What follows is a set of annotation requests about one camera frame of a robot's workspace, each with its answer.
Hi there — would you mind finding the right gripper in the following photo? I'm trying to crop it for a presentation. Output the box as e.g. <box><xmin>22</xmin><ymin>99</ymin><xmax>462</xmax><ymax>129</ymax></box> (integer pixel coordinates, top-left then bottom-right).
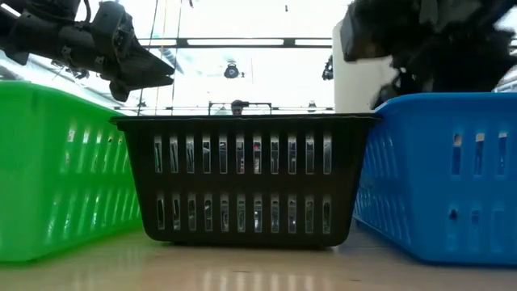
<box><xmin>372</xmin><ymin>32</ymin><xmax>517</xmax><ymax>109</ymax></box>

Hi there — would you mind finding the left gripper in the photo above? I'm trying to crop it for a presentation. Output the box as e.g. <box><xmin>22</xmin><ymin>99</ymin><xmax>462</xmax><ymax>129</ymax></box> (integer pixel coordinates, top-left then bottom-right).
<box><xmin>90</xmin><ymin>2</ymin><xmax>175</xmax><ymax>103</ymax></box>

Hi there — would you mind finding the black ceiling beam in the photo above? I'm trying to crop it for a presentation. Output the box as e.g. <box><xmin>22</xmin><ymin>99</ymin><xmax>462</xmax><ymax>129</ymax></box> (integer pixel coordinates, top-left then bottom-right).
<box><xmin>137</xmin><ymin>36</ymin><xmax>333</xmax><ymax>49</ymax></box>

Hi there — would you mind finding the black ceiling spotlight cluster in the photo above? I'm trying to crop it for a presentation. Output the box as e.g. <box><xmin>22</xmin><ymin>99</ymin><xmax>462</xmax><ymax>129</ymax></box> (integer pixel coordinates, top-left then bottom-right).
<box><xmin>64</xmin><ymin>66</ymin><xmax>90</xmax><ymax>81</ymax></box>

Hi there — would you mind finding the person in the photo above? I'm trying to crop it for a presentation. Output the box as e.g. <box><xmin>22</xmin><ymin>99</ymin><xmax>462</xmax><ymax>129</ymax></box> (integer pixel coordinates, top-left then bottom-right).
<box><xmin>230</xmin><ymin>99</ymin><xmax>250</xmax><ymax>116</ymax></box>

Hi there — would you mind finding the white cylindrical table lamp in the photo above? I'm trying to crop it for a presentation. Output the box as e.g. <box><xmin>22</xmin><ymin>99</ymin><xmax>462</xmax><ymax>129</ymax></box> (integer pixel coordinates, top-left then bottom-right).
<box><xmin>331</xmin><ymin>19</ymin><xmax>399</xmax><ymax>114</ymax></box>

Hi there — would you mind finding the blue plastic basket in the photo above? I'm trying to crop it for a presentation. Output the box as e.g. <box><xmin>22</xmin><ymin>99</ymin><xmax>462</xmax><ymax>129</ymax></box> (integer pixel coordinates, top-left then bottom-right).
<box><xmin>353</xmin><ymin>91</ymin><xmax>517</xmax><ymax>266</ymax></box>

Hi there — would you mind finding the green plastic basket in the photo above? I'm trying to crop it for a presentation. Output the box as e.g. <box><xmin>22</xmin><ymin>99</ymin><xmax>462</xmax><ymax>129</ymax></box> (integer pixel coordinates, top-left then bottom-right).
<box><xmin>0</xmin><ymin>80</ymin><xmax>143</xmax><ymax>263</ymax></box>

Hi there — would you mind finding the black plastic basket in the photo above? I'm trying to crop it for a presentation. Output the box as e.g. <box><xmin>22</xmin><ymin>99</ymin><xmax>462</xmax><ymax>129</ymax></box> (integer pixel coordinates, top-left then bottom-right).
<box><xmin>109</xmin><ymin>114</ymin><xmax>380</xmax><ymax>248</ymax></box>

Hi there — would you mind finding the hanging black cable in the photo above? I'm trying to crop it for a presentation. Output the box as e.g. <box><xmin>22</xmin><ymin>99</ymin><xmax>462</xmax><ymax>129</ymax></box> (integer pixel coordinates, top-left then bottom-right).
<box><xmin>170</xmin><ymin>0</ymin><xmax>183</xmax><ymax>116</ymax></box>

